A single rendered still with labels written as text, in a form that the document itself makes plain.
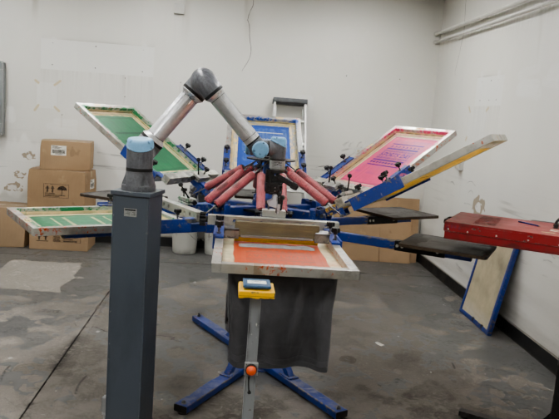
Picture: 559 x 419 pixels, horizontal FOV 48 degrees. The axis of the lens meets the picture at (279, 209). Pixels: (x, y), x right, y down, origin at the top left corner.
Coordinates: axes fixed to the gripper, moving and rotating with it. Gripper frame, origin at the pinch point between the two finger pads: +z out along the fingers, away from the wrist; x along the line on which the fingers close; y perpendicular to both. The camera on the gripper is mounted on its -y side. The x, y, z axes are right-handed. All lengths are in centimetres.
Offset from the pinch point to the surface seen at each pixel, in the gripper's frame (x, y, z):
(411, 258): -395, -198, 111
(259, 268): 60, 12, 13
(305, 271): 60, -6, 13
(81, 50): -418, 183, -95
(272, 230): 2.1, 2.3, 9.4
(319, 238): 3.8, -20.3, 11.4
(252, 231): 1.9, 11.8, 10.3
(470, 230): 0, -97, 4
